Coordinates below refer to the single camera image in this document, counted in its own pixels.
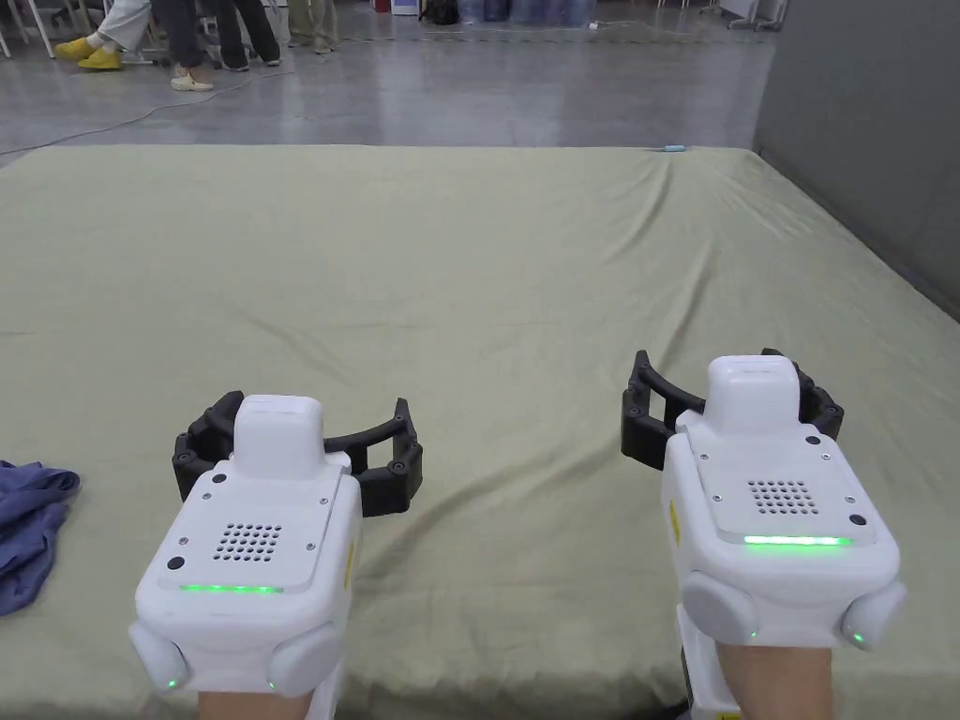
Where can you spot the person's left hand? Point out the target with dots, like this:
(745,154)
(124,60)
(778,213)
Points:
(255,705)

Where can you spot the row of blue water jugs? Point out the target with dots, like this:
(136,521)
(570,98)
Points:
(525,9)

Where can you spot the group of people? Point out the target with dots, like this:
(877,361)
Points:
(187,37)

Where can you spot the dark blue shirt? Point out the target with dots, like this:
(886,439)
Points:
(30,525)

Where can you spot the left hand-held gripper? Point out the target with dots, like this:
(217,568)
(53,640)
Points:
(247,525)

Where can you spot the bed with pale green sheet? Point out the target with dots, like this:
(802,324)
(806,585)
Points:
(465,270)

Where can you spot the person's right hand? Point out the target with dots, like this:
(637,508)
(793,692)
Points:
(776,686)

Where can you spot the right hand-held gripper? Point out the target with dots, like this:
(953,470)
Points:
(780,480)

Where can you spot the small light blue object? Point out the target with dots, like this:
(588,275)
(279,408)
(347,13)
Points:
(673,148)

